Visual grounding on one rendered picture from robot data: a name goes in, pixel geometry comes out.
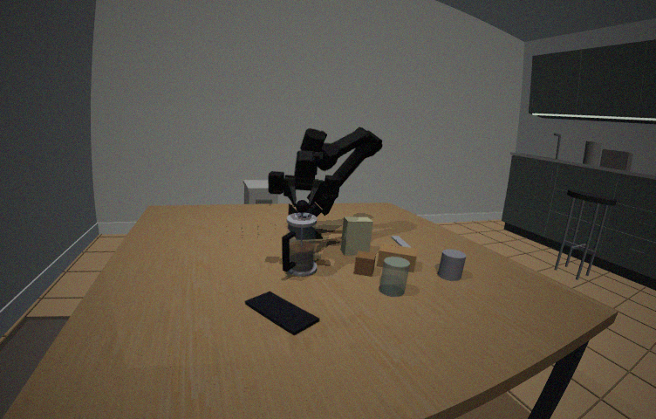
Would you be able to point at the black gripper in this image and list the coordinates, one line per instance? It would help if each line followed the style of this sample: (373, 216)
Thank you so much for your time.
(303, 179)

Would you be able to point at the grey flat bar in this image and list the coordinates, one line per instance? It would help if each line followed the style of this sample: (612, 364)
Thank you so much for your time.
(400, 241)

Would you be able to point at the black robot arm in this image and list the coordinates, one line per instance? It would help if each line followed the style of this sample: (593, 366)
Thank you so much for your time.
(318, 153)

